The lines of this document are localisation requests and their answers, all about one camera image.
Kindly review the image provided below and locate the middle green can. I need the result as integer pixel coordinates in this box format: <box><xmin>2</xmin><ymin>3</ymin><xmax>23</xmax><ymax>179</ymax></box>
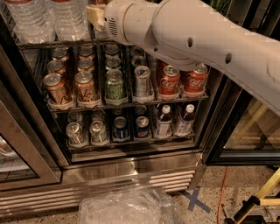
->
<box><xmin>105</xmin><ymin>57</ymin><xmax>122</xmax><ymax>70</ymax></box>

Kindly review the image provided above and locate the bottom left pepsi can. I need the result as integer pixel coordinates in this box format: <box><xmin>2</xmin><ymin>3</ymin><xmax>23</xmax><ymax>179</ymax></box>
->
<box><xmin>113</xmin><ymin>116</ymin><xmax>129</xmax><ymax>139</ymax></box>

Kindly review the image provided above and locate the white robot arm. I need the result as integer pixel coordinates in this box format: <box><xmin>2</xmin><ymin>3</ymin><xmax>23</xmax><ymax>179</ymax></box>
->
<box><xmin>86</xmin><ymin>0</ymin><xmax>280</xmax><ymax>115</ymax></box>

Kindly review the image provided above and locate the yellow black stand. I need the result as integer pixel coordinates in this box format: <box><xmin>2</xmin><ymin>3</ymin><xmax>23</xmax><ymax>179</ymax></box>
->
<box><xmin>225</xmin><ymin>168</ymin><xmax>280</xmax><ymax>224</ymax></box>

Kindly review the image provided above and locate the blue tape cross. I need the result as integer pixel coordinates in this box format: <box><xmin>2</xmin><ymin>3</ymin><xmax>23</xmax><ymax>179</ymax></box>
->
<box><xmin>180</xmin><ymin>187</ymin><xmax>211</xmax><ymax>214</ymax></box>

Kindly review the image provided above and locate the dark drink bottle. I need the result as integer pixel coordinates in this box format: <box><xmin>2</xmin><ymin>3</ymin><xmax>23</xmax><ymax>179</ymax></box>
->
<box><xmin>156</xmin><ymin>105</ymin><xmax>172</xmax><ymax>137</ymax></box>
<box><xmin>174</xmin><ymin>104</ymin><xmax>195</xmax><ymax>136</ymax></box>

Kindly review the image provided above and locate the bottom left silver can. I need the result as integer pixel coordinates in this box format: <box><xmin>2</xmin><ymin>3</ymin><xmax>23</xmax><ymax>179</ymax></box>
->
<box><xmin>66</xmin><ymin>122</ymin><xmax>86</xmax><ymax>144</ymax></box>

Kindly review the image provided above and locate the gold can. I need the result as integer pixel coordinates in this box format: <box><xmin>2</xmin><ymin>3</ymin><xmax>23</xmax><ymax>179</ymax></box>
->
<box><xmin>43</xmin><ymin>73</ymin><xmax>72</xmax><ymax>105</ymax></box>
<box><xmin>46</xmin><ymin>59</ymin><xmax>67</xmax><ymax>76</ymax></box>
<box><xmin>52</xmin><ymin>48</ymin><xmax>69</xmax><ymax>62</ymax></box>
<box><xmin>78</xmin><ymin>46</ymin><xmax>96</xmax><ymax>60</ymax></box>
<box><xmin>77</xmin><ymin>59</ymin><xmax>95</xmax><ymax>73</ymax></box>
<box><xmin>74</xmin><ymin>71</ymin><xmax>98</xmax><ymax>102</ymax></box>

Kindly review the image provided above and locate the orange cable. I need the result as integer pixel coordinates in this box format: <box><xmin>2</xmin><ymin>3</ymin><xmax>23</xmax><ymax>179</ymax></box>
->
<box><xmin>216</xmin><ymin>165</ymin><xmax>230</xmax><ymax>224</ymax></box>

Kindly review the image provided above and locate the front silver slim can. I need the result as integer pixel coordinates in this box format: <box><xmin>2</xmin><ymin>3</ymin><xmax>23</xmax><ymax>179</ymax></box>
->
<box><xmin>134</xmin><ymin>66</ymin><xmax>151</xmax><ymax>97</ymax></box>

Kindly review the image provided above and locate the left glass fridge door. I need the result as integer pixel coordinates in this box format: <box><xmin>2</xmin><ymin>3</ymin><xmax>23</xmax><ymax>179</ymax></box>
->
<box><xmin>0</xmin><ymin>83</ymin><xmax>61</xmax><ymax>192</ymax></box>

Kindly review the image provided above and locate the pepsi can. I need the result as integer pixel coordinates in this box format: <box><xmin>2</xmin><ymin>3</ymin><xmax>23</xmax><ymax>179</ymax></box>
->
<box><xmin>113</xmin><ymin>116</ymin><xmax>129</xmax><ymax>139</ymax></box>
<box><xmin>135</xmin><ymin>116</ymin><xmax>150</xmax><ymax>138</ymax></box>

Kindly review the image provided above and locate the front left gold can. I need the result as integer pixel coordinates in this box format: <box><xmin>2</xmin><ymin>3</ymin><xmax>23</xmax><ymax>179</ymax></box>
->
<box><xmin>43</xmin><ymin>73</ymin><xmax>72</xmax><ymax>105</ymax></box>

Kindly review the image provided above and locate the bottom right pepsi can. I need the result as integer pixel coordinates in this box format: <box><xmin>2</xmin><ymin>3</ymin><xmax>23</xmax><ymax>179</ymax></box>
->
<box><xmin>135</xmin><ymin>116</ymin><xmax>150</xmax><ymax>138</ymax></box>

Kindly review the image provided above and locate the back left gold can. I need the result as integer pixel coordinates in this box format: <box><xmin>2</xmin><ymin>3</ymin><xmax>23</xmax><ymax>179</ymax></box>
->
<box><xmin>52</xmin><ymin>48</ymin><xmax>69</xmax><ymax>62</ymax></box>

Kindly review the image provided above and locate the right clear water bottle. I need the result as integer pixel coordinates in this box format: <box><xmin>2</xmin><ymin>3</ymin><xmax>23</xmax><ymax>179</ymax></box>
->
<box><xmin>52</xmin><ymin>0</ymin><xmax>90</xmax><ymax>41</ymax></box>

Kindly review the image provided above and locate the clear plastic bag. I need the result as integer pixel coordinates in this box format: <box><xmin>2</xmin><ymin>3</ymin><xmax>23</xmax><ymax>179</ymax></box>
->
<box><xmin>78</xmin><ymin>188</ymin><xmax>184</xmax><ymax>224</ymax></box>

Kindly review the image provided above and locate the back green can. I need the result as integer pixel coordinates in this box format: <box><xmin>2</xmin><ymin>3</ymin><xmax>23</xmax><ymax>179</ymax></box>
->
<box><xmin>105</xmin><ymin>45</ymin><xmax>120</xmax><ymax>58</ymax></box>

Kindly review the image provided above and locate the clear water bottle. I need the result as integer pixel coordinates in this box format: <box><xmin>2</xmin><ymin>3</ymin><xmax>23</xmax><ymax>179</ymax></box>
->
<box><xmin>4</xmin><ymin>0</ymin><xmax>55</xmax><ymax>44</ymax></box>
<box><xmin>52</xmin><ymin>0</ymin><xmax>90</xmax><ymax>41</ymax></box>

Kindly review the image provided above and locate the silver slim can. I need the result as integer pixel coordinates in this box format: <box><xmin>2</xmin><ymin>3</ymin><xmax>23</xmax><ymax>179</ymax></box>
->
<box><xmin>130</xmin><ymin>55</ymin><xmax>146</xmax><ymax>68</ymax></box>
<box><xmin>134</xmin><ymin>66</ymin><xmax>151</xmax><ymax>97</ymax></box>

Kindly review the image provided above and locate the stainless steel fridge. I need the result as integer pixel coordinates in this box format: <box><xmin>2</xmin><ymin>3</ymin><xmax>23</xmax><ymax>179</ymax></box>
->
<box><xmin>0</xmin><ymin>0</ymin><xmax>272</xmax><ymax>218</ymax></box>

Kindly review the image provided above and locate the right open glass door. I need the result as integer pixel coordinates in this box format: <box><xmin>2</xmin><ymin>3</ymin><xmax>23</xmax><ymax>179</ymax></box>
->
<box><xmin>201</xmin><ymin>0</ymin><xmax>280</xmax><ymax>166</ymax></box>

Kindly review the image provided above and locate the middle left gold can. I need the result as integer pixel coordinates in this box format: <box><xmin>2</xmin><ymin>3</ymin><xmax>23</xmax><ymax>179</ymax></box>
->
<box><xmin>46</xmin><ymin>59</ymin><xmax>67</xmax><ymax>76</ymax></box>

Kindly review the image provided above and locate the front green can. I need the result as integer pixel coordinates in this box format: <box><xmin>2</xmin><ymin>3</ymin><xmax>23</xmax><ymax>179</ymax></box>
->
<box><xmin>105</xmin><ymin>69</ymin><xmax>125</xmax><ymax>100</ymax></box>

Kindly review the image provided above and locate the left dark drink bottle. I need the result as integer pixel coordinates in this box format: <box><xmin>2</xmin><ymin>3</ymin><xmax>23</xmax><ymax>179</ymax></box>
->
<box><xmin>156</xmin><ymin>105</ymin><xmax>172</xmax><ymax>137</ymax></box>

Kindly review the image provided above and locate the front right coca-cola can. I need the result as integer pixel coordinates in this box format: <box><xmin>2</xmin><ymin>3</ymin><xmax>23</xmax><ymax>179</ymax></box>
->
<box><xmin>182</xmin><ymin>64</ymin><xmax>208</xmax><ymax>94</ymax></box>

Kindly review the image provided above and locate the middle silver slim can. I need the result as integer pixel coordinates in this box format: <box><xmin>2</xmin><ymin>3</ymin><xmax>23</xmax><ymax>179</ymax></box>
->
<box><xmin>130</xmin><ymin>55</ymin><xmax>146</xmax><ymax>68</ymax></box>

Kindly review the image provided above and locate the front left coca-cola can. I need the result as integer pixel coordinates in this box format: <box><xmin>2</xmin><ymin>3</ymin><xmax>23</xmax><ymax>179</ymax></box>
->
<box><xmin>159</xmin><ymin>66</ymin><xmax>180</xmax><ymax>95</ymax></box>

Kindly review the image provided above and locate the left clear water bottle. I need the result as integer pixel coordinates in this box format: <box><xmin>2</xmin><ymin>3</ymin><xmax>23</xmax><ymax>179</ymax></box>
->
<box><xmin>4</xmin><ymin>0</ymin><xmax>55</xmax><ymax>44</ymax></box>

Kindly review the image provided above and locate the dark green can right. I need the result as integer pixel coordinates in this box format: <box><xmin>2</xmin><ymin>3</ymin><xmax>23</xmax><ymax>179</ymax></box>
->
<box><xmin>210</xmin><ymin>0</ymin><xmax>231</xmax><ymax>16</ymax></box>

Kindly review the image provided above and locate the right dark drink bottle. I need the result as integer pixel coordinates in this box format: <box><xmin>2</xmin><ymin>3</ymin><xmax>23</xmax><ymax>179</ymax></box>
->
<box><xmin>174</xmin><ymin>104</ymin><xmax>195</xmax><ymax>136</ymax></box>

